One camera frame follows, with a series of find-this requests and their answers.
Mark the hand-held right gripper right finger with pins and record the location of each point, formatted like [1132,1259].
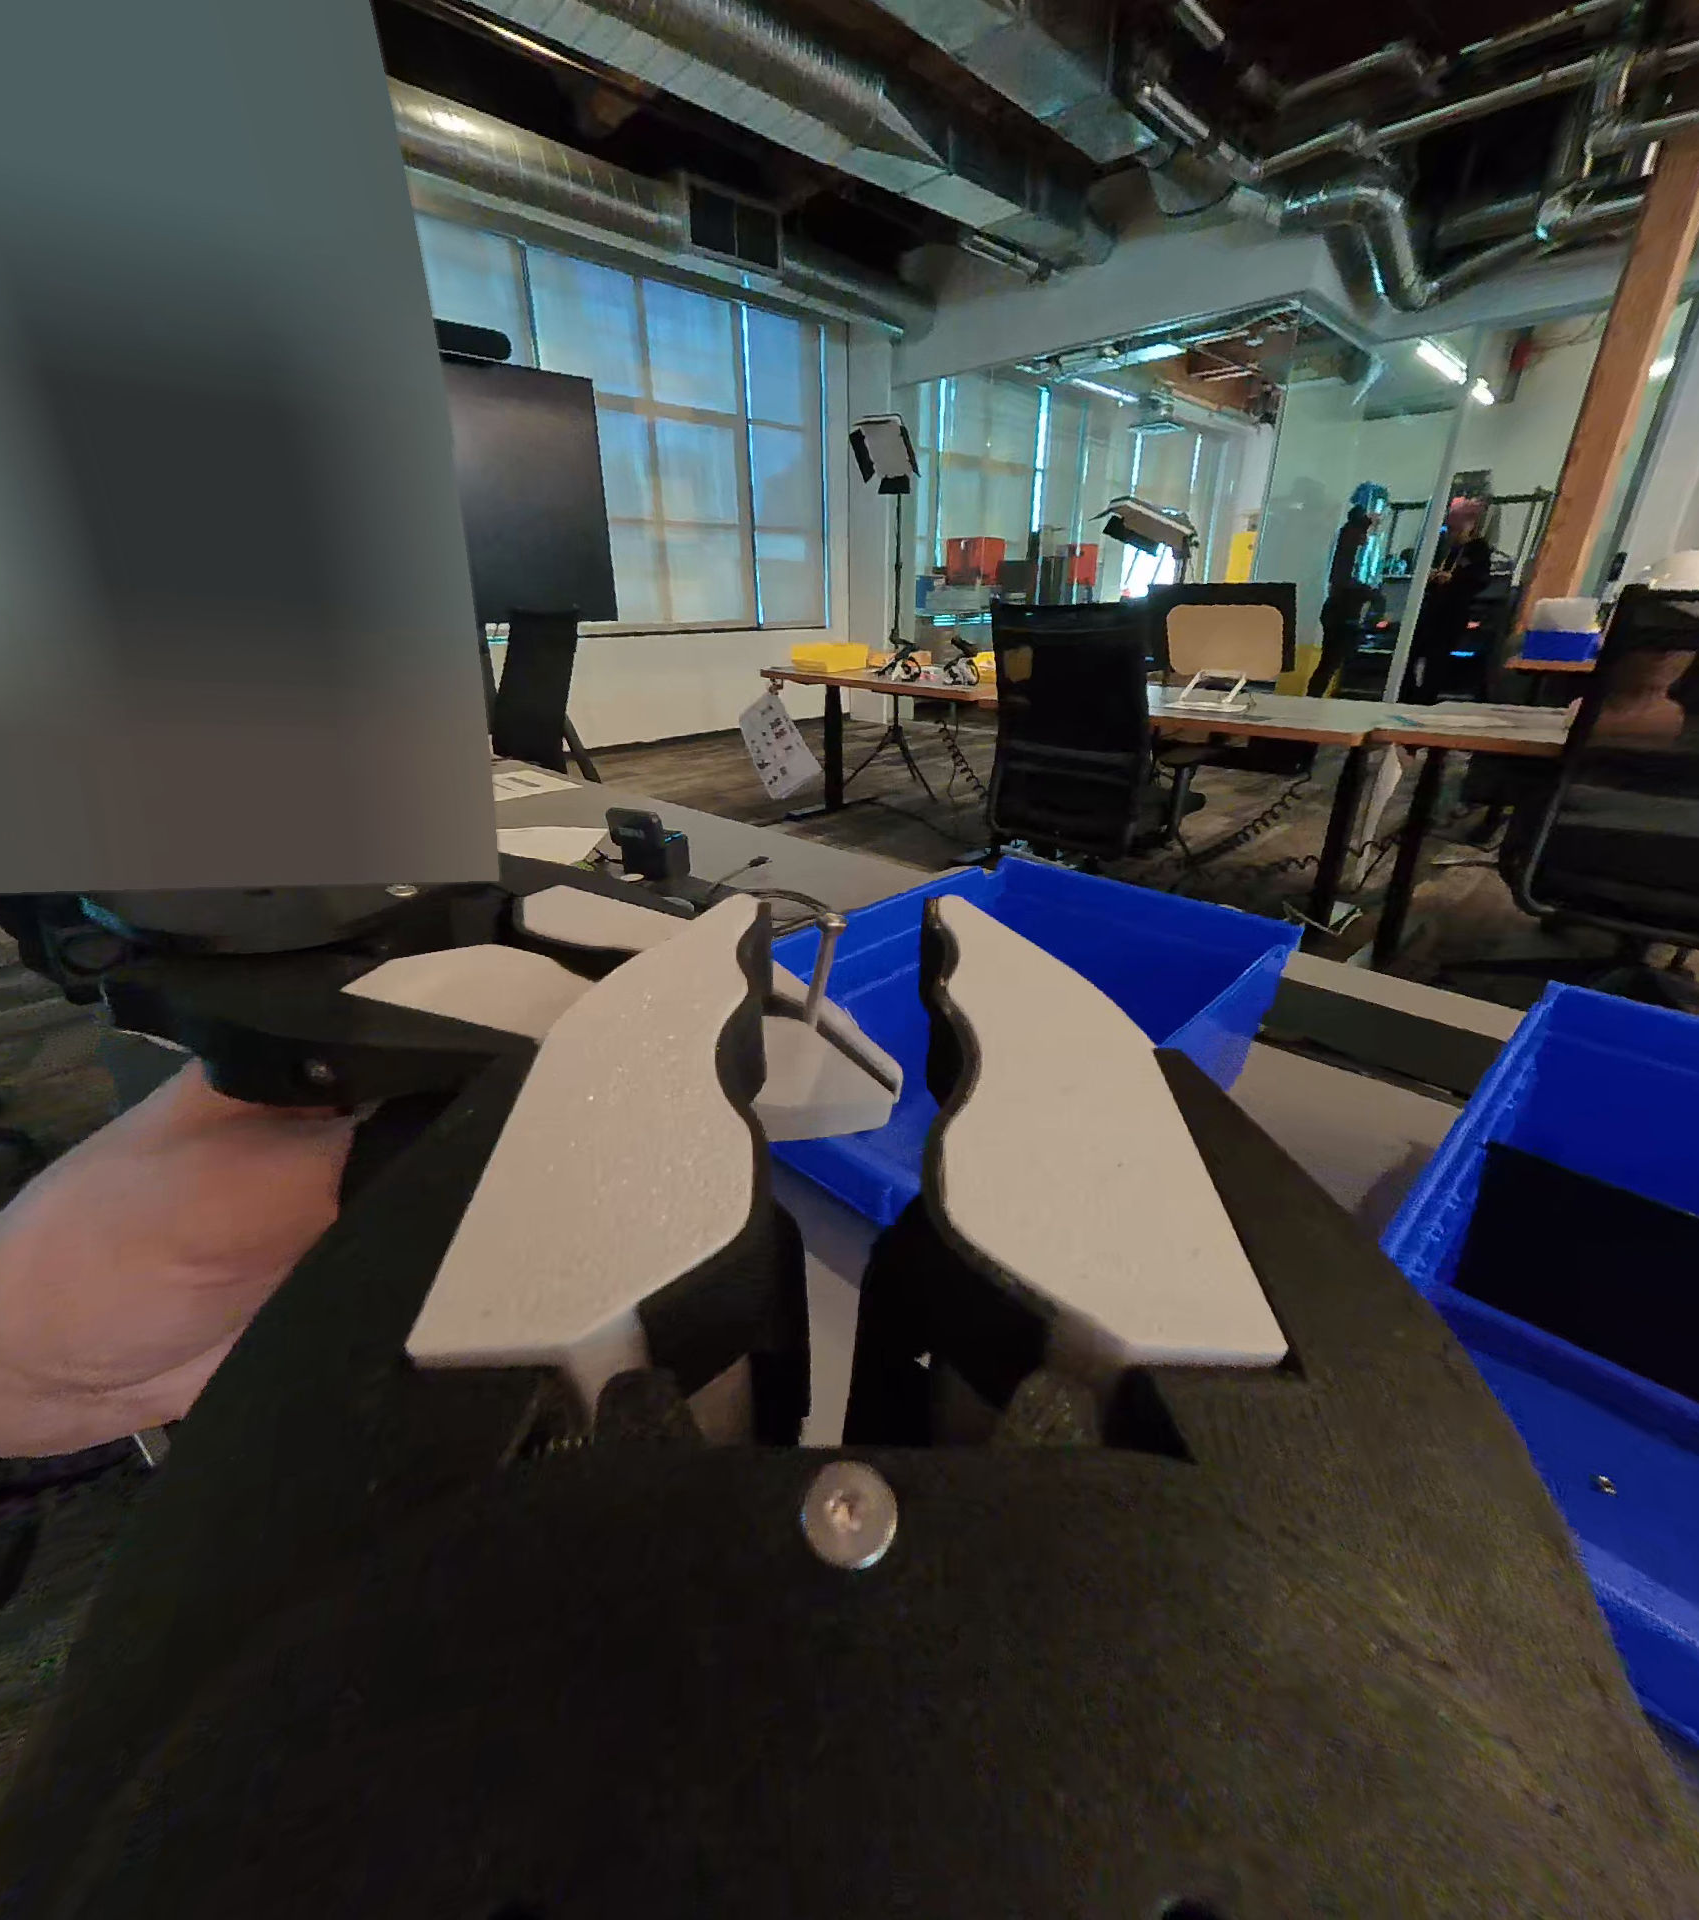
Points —
[1105,1186]

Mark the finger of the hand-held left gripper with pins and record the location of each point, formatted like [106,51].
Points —
[579,913]
[828,1096]

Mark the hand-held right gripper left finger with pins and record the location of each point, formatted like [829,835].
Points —
[593,1186]

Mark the long metal bolt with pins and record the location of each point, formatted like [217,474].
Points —
[821,974]

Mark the blue labelled plastic bin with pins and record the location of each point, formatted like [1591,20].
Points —
[1091,960]

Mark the blue divided plastic bin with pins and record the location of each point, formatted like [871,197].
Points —
[1659,1500]

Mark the person's left hand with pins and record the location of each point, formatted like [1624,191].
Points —
[114,1275]

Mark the small black device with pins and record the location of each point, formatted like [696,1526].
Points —
[645,849]

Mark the black monitor stand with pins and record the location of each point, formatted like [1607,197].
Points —
[534,690]

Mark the white instruction sheet sign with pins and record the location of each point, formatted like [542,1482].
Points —
[777,746]

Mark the yellow plastic bin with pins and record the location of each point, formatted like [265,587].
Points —
[828,657]

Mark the large black monitor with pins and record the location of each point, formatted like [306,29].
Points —
[528,495]

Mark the black smartwatch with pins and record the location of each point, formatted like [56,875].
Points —
[23,1462]

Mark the white laptop stand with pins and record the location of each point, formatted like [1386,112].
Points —
[1217,690]

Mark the wooden top desk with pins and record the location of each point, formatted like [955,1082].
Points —
[1313,720]

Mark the orange box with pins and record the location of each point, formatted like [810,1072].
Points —
[977,562]

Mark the black bin divider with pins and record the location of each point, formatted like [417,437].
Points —
[1645,1275]

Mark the black framed beige board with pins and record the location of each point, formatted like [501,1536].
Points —
[1228,644]

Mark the studio light on tripod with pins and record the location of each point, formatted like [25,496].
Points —
[885,451]

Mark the black webcam bar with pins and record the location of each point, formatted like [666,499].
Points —
[472,340]

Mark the studio light panel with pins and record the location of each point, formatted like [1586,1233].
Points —
[1149,524]

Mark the blue storage bins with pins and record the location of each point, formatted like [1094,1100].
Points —
[1559,629]

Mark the wooden post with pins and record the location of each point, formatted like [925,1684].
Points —
[1628,374]

